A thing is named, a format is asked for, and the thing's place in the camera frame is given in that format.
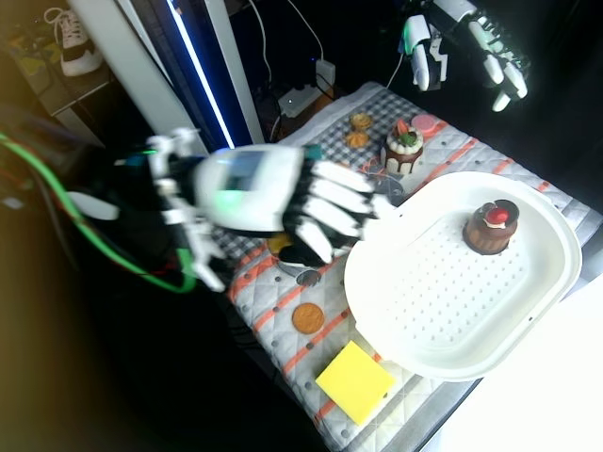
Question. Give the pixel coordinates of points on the white power strip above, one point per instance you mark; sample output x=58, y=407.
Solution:
x=298, y=100

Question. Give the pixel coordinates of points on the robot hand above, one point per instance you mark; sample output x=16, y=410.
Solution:
x=254, y=188
x=494, y=61

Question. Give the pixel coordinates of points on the blue light strip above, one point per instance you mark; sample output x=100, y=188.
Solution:
x=202, y=75

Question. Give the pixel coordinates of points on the white frame post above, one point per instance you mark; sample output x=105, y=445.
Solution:
x=136, y=70

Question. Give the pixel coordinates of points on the flower-shaped butter cookie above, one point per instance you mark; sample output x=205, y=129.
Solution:
x=357, y=140

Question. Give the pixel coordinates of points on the white sneaker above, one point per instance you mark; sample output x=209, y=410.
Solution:
x=75, y=42

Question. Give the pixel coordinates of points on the white perforated oval tray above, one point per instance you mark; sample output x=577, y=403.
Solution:
x=447, y=311

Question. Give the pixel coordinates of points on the white plug adapter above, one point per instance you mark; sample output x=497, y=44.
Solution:
x=325, y=73

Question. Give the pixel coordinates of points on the white cream cake chocolate drip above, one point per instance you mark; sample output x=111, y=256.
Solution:
x=402, y=150

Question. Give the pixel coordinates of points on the chocolate cake with red cherry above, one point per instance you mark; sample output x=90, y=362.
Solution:
x=487, y=233

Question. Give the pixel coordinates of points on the round brown biscuit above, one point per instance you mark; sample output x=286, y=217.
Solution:
x=308, y=318

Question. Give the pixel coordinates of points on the pink sandwich cookie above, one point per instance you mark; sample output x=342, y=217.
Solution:
x=424, y=126

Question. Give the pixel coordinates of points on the grey quilt with bear print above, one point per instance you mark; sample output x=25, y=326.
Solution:
x=292, y=287

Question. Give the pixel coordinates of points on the toy ice cream cone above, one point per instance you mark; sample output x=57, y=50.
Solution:
x=278, y=243

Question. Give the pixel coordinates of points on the yellow block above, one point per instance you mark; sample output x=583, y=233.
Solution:
x=355, y=381

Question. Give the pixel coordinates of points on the teal block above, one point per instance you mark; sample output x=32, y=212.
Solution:
x=314, y=152

